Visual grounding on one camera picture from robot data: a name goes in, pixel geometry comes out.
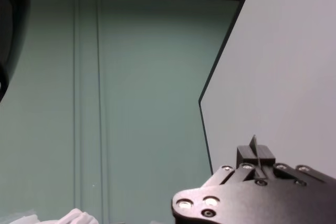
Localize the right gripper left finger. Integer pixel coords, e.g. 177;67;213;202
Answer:
237;144;260;182

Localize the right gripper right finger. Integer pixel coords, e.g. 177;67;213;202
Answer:
258;145;276;179

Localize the black company introduction poster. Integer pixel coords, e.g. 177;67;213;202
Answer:
198;0;336;183

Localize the white crumpled cloth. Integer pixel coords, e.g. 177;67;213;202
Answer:
7;207;98;224

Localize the glossy black robot shell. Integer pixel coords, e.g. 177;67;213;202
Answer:
0;0;32;103

